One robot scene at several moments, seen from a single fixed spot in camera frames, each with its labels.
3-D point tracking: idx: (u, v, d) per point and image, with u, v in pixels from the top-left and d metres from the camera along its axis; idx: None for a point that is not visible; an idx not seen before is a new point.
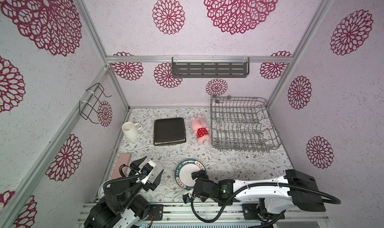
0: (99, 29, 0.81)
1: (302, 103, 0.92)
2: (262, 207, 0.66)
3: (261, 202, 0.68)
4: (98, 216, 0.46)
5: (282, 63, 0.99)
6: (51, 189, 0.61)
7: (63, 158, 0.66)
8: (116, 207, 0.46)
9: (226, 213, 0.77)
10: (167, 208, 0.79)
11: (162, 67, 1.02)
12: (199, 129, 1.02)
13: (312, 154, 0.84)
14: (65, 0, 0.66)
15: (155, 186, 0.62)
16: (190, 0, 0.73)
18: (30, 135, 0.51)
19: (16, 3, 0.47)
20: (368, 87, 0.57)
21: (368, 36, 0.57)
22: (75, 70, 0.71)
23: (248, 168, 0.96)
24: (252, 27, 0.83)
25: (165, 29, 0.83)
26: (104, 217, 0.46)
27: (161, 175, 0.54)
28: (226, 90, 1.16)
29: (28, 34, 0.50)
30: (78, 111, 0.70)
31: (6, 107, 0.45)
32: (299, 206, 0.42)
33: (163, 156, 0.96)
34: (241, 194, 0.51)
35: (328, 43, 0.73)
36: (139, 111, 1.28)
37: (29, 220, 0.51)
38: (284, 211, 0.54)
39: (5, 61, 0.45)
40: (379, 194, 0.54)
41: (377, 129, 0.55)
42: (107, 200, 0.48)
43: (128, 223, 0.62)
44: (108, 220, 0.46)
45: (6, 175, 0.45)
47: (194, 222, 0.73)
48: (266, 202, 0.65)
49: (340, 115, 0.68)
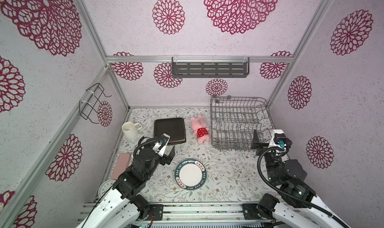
0: (99, 29, 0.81)
1: (301, 103, 0.92)
2: (270, 207, 0.64)
3: (268, 201, 0.67)
4: (124, 182, 0.50)
5: (282, 63, 0.99)
6: (51, 189, 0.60)
7: (63, 158, 0.66)
8: (141, 174, 0.52)
9: (226, 213, 0.76)
10: (167, 208, 0.79)
11: (162, 67, 1.02)
12: (199, 129, 1.02)
13: (312, 154, 0.84)
14: (65, 0, 0.66)
15: None
16: (190, 0, 0.73)
18: (30, 135, 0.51)
19: (15, 3, 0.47)
20: (368, 87, 0.57)
21: (368, 36, 0.57)
22: (75, 70, 0.71)
23: (248, 168, 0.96)
24: (252, 27, 0.83)
25: (165, 29, 0.83)
26: (130, 183, 0.50)
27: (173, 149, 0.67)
28: (226, 89, 1.16)
29: (28, 34, 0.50)
30: (78, 111, 0.70)
31: (6, 107, 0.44)
32: None
33: (163, 156, 0.96)
34: (317, 214, 0.46)
35: (328, 43, 0.73)
36: (139, 111, 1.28)
37: (29, 220, 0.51)
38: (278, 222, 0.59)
39: (5, 61, 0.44)
40: (378, 194, 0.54)
41: (377, 129, 0.55)
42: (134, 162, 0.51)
43: (130, 216, 0.61)
44: (135, 186, 0.50)
45: (6, 175, 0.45)
47: (194, 222, 0.73)
48: (277, 205, 0.64)
49: (340, 115, 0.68)
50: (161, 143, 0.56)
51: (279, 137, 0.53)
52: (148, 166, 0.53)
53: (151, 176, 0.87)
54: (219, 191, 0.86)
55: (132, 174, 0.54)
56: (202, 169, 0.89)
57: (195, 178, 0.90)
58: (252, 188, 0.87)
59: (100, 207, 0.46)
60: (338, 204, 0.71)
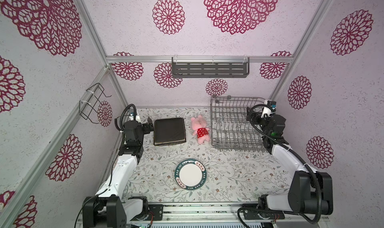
0: (99, 29, 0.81)
1: (302, 103, 0.92)
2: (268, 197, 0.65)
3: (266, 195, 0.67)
4: (127, 150, 0.60)
5: (282, 63, 0.99)
6: (51, 189, 0.61)
7: (63, 158, 0.66)
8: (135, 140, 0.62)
9: (226, 213, 0.76)
10: (167, 208, 0.79)
11: (162, 67, 1.02)
12: (199, 129, 1.02)
13: (312, 154, 0.84)
14: (65, 0, 0.66)
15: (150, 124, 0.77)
16: (190, 0, 0.73)
18: (31, 135, 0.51)
19: (16, 3, 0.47)
20: (368, 87, 0.57)
21: (368, 36, 0.57)
22: (75, 70, 0.71)
23: (248, 168, 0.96)
24: (252, 27, 0.83)
25: (165, 29, 0.83)
26: (131, 149, 0.60)
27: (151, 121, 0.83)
28: (226, 89, 1.16)
29: (28, 34, 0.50)
30: (78, 111, 0.70)
31: (6, 107, 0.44)
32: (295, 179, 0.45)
33: (163, 156, 0.96)
34: (279, 149, 0.59)
35: (328, 42, 0.73)
36: (139, 111, 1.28)
37: (29, 220, 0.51)
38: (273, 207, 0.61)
39: (5, 61, 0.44)
40: (379, 194, 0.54)
41: (377, 129, 0.55)
42: (126, 134, 0.60)
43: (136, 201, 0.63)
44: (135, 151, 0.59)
45: (6, 175, 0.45)
47: (193, 222, 0.73)
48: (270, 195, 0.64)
49: (340, 115, 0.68)
50: (133, 114, 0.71)
51: (272, 102, 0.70)
52: (136, 133, 0.63)
53: (151, 176, 0.87)
54: (219, 191, 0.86)
55: (130, 143, 0.63)
56: (202, 169, 0.89)
57: (195, 178, 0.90)
58: (252, 188, 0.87)
59: (118, 166, 0.52)
60: (338, 204, 0.71)
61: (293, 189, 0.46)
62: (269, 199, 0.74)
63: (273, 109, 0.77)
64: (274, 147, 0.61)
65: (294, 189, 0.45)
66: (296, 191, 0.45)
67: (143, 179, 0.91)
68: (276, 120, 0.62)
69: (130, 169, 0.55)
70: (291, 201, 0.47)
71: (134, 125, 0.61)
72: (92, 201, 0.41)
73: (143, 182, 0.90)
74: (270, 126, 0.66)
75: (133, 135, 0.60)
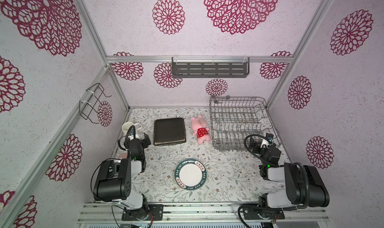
0: (99, 29, 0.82)
1: (301, 103, 0.92)
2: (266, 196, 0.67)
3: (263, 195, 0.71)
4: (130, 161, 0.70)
5: (282, 63, 0.99)
6: (51, 189, 0.61)
7: (63, 158, 0.66)
8: (139, 154, 0.74)
9: (226, 213, 0.76)
10: (167, 208, 0.79)
11: (162, 67, 1.02)
12: (199, 129, 1.02)
13: (312, 154, 0.84)
14: (65, 0, 0.66)
15: (147, 140, 0.89)
16: (190, 0, 0.73)
18: (31, 135, 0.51)
19: (16, 3, 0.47)
20: (368, 87, 0.57)
21: (368, 36, 0.57)
22: (75, 70, 0.71)
23: (248, 168, 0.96)
24: (252, 27, 0.83)
25: (165, 29, 0.83)
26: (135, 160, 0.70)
27: (147, 136, 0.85)
28: (226, 90, 1.16)
29: (28, 34, 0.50)
30: (78, 111, 0.70)
31: (6, 107, 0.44)
32: (287, 172, 0.50)
33: (163, 156, 0.96)
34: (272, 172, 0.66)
35: (328, 43, 0.73)
36: (139, 111, 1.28)
37: (29, 220, 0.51)
38: (273, 206, 0.62)
39: (5, 61, 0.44)
40: (379, 194, 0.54)
41: (377, 129, 0.55)
42: (130, 150, 0.71)
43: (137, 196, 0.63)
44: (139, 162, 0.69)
45: (6, 175, 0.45)
47: (194, 222, 0.73)
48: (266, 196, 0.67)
49: (340, 115, 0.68)
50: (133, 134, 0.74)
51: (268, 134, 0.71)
52: (140, 149, 0.75)
53: (151, 176, 0.87)
54: (219, 191, 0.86)
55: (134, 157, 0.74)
56: (202, 169, 0.89)
57: (195, 178, 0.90)
58: (252, 188, 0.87)
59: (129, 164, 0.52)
60: (338, 204, 0.71)
61: (286, 182, 0.50)
62: (269, 198, 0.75)
63: (271, 140, 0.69)
64: (269, 170, 0.68)
65: (287, 180, 0.50)
66: (289, 180, 0.48)
67: (143, 179, 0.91)
68: (271, 151, 0.70)
69: (135, 170, 0.64)
70: (288, 196, 0.48)
71: (138, 142, 0.74)
72: (109, 161, 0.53)
73: (143, 182, 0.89)
74: (266, 156, 0.73)
75: (137, 152, 0.72)
